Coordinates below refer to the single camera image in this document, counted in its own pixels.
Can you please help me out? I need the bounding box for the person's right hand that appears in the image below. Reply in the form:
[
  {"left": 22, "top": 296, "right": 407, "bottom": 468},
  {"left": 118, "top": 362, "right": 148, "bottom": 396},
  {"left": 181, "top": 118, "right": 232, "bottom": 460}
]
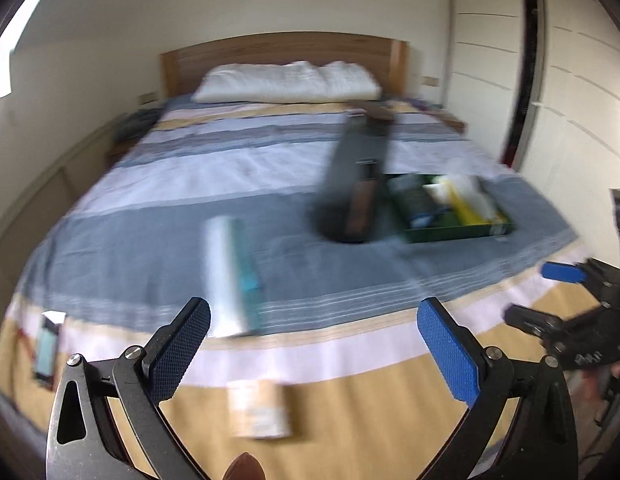
[{"left": 582, "top": 362, "right": 620, "bottom": 403}]

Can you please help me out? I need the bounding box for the green box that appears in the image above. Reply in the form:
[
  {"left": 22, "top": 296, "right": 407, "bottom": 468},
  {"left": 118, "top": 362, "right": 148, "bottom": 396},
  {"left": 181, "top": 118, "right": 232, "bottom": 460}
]
[{"left": 385, "top": 172, "right": 517, "bottom": 245}]

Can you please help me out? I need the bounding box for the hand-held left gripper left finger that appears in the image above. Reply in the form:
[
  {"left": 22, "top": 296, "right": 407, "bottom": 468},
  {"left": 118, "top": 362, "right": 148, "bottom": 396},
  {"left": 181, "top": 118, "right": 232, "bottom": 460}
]
[{"left": 46, "top": 297, "right": 211, "bottom": 480}]

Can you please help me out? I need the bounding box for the white and teal box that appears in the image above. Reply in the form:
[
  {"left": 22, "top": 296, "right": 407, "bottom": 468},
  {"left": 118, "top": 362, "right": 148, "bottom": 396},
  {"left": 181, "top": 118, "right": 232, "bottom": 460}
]
[{"left": 204, "top": 216, "right": 265, "bottom": 338}]

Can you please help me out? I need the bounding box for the small beige box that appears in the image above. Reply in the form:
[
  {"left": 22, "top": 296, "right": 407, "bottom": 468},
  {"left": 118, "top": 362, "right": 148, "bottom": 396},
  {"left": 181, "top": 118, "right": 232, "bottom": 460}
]
[{"left": 227, "top": 380, "right": 293, "bottom": 440}]

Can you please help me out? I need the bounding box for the smartphone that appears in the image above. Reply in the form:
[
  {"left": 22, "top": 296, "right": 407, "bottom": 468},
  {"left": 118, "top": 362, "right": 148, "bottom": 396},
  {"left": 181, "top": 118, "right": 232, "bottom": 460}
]
[{"left": 32, "top": 311, "right": 68, "bottom": 390}]

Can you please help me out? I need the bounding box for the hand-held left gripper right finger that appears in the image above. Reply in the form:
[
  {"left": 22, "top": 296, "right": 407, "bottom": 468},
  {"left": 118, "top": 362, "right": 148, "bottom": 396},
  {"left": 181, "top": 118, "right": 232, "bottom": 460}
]
[{"left": 417, "top": 297, "right": 580, "bottom": 480}]

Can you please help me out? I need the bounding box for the white pillow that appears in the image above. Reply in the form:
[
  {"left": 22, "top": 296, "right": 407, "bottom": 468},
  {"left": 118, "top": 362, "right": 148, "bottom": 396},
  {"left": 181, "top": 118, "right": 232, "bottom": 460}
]
[{"left": 191, "top": 61, "right": 383, "bottom": 103}]

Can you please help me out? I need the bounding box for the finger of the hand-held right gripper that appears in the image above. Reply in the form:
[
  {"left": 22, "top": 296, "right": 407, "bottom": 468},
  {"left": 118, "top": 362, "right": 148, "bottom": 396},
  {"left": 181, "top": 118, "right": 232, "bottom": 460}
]
[
  {"left": 504, "top": 304, "right": 567, "bottom": 347},
  {"left": 541, "top": 259, "right": 607, "bottom": 287}
]

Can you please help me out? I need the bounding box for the wooden headboard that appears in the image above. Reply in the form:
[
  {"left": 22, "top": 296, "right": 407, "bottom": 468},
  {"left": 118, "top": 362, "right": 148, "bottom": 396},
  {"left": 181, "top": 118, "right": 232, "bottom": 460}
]
[{"left": 160, "top": 31, "right": 408, "bottom": 101}]

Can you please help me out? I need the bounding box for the grey towel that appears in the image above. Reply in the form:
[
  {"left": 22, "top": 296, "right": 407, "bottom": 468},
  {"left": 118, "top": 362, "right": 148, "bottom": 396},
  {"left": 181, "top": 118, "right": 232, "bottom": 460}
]
[{"left": 390, "top": 176, "right": 445, "bottom": 227}]

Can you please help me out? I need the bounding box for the yellow towel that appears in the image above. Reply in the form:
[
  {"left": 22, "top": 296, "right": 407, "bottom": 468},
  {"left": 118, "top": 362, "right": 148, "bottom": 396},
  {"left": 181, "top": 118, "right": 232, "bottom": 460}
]
[{"left": 447, "top": 182, "right": 510, "bottom": 227}]

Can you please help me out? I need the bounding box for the striped bedspread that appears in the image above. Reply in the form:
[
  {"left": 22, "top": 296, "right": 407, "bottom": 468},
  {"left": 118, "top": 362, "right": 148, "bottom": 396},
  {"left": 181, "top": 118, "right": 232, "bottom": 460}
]
[{"left": 0, "top": 95, "right": 581, "bottom": 480}]

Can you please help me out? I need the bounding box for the white wardrobe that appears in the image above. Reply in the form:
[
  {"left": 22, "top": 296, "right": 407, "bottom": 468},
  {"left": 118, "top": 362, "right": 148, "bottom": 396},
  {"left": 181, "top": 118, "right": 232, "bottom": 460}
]
[{"left": 442, "top": 0, "right": 620, "bottom": 261}]

